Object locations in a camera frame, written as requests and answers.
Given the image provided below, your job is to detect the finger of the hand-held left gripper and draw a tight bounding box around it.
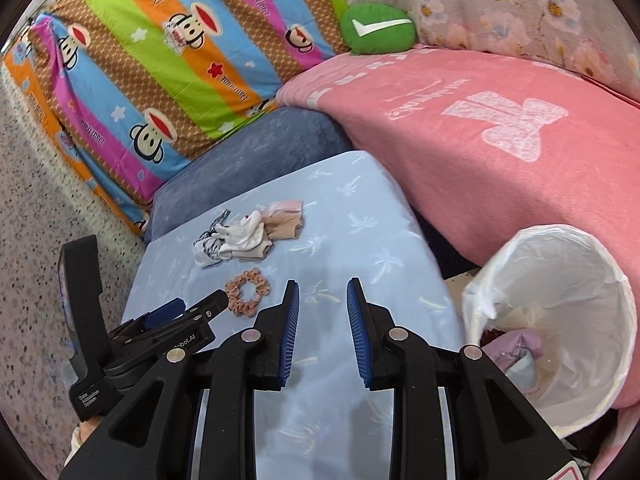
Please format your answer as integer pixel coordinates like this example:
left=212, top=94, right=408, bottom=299
left=125, top=297, right=188, bottom=333
left=107, top=289, right=232, bottom=356

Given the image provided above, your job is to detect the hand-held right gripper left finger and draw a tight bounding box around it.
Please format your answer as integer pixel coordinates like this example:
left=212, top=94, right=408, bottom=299
left=62, top=280, right=301, bottom=480

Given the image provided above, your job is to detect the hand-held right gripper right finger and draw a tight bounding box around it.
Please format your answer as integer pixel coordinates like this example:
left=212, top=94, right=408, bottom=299
left=346, top=277, right=576, bottom=480

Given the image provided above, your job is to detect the peach scrunchie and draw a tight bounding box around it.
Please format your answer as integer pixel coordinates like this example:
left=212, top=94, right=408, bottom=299
left=224, top=268, right=273, bottom=313

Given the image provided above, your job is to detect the black white patterned sock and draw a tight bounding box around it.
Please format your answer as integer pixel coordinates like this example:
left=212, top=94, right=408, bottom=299
left=193, top=208, right=236, bottom=267

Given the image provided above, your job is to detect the beige stocking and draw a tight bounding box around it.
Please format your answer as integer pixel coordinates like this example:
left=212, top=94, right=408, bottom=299
left=261, top=199, right=306, bottom=241

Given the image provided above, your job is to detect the cream organza cloth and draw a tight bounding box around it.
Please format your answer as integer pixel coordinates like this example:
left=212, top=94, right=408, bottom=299
left=492, top=305, right=531, bottom=332

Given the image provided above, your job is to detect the mauve satin cloth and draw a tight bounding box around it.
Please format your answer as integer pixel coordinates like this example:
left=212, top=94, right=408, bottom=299
left=482, top=327, right=543, bottom=376

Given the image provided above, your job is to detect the pale grey cloth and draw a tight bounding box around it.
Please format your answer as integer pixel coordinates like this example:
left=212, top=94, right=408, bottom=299
left=506, top=351, right=539, bottom=393

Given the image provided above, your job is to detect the white lined trash bin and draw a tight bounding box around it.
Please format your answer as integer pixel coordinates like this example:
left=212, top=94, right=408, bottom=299
left=461, top=225, right=640, bottom=441

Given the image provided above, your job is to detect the person's left hand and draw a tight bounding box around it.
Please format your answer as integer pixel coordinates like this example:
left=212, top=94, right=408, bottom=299
left=70, top=417, right=103, bottom=463

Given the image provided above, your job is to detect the light blue palm print tablecloth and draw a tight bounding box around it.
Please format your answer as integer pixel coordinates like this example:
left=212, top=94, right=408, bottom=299
left=120, top=150, right=468, bottom=480

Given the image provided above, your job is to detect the blue-grey sofa cushion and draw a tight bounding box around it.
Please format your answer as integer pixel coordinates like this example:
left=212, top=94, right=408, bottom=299
left=145, top=107, right=353, bottom=246

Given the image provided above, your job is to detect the pink blanket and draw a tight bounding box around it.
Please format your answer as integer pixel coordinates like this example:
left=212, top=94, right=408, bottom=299
left=275, top=45, right=640, bottom=480

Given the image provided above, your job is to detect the striped cartoon monkey pillow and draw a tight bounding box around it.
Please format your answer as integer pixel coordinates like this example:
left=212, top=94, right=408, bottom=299
left=2, top=14, right=153, bottom=236

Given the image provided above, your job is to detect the colourful striped monkey quilt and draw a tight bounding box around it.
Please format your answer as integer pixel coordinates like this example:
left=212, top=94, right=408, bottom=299
left=47, top=0, right=353, bottom=161

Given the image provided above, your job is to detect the green cushion with white tick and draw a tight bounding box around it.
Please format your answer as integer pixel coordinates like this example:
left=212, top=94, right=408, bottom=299
left=339, top=3, right=418, bottom=56

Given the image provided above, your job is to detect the floral beige pillow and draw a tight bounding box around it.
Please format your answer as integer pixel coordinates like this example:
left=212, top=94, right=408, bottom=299
left=340, top=0, right=640, bottom=103

